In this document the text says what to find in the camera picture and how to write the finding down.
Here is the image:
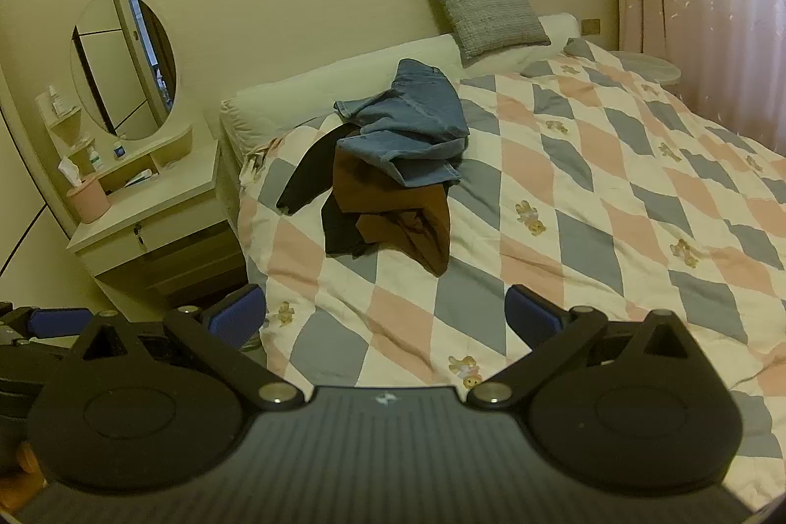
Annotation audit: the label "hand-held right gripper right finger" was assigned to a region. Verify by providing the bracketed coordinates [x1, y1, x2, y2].
[465, 284, 707, 411]

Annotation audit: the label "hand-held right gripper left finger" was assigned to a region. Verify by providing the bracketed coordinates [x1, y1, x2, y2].
[77, 283, 306, 411]

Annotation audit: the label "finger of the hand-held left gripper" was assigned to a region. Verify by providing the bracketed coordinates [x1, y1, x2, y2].
[0, 304, 87, 344]

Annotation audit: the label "dark teal garment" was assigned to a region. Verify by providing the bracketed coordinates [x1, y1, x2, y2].
[276, 122, 369, 258]

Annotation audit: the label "blue denim jeans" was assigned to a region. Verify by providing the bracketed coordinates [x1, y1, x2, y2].
[333, 58, 471, 189]

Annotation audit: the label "cream vanity dresser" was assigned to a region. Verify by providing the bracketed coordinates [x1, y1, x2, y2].
[33, 88, 250, 310]

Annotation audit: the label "checkered bear print quilt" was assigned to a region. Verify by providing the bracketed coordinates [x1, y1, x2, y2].
[236, 38, 786, 500]

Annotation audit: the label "pink tissue box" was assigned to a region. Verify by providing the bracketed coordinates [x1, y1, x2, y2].
[58, 159, 112, 225]

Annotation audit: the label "brown garment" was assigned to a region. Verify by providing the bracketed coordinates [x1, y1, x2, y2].
[332, 149, 451, 277]

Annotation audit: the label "long white pillow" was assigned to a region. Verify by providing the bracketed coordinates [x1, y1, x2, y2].
[220, 12, 581, 150]

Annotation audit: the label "oval mirror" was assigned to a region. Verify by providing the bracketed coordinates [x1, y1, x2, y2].
[69, 0, 179, 141]

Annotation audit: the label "round white side table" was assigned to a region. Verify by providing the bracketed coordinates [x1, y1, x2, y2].
[608, 51, 682, 86]

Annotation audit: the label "grey square pillow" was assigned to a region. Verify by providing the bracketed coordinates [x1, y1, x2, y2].
[418, 0, 552, 61]

